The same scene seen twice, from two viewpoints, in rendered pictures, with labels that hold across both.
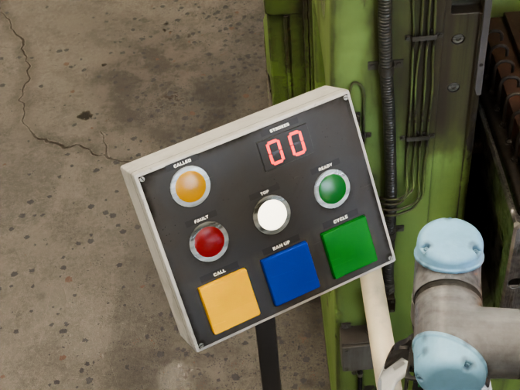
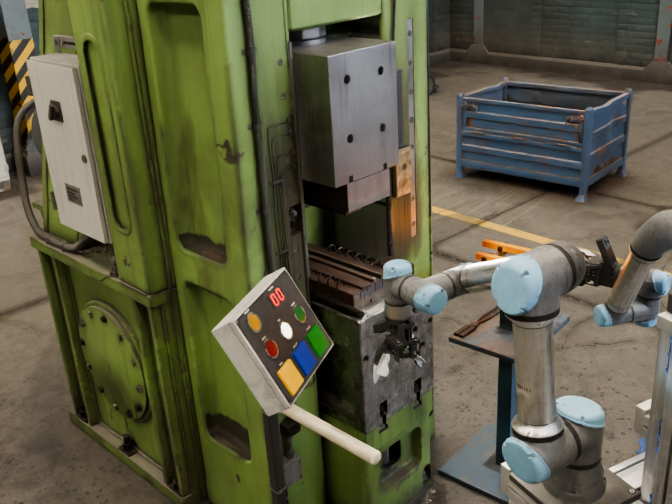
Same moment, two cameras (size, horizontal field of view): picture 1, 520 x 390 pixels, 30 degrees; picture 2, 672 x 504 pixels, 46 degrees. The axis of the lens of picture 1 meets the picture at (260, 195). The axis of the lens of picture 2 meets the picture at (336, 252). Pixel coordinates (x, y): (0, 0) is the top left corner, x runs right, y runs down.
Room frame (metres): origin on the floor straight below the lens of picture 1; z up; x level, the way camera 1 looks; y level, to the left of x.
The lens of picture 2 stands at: (-0.50, 1.23, 2.14)
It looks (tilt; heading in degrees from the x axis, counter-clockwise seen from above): 23 degrees down; 315
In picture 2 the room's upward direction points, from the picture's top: 4 degrees counter-clockwise
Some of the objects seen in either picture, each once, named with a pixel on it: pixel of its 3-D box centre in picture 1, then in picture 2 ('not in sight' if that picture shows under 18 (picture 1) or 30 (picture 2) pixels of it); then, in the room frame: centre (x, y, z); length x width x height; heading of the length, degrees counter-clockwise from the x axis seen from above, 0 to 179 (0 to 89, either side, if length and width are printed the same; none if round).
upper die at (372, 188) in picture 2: not in sight; (323, 178); (1.31, -0.55, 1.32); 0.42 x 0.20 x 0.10; 179
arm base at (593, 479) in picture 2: not in sight; (575, 466); (0.19, -0.24, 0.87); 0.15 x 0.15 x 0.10
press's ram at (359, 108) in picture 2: not in sight; (328, 103); (1.31, -0.59, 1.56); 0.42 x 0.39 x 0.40; 179
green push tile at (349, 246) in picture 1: (348, 246); (316, 341); (0.95, -0.12, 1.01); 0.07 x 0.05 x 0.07; 114
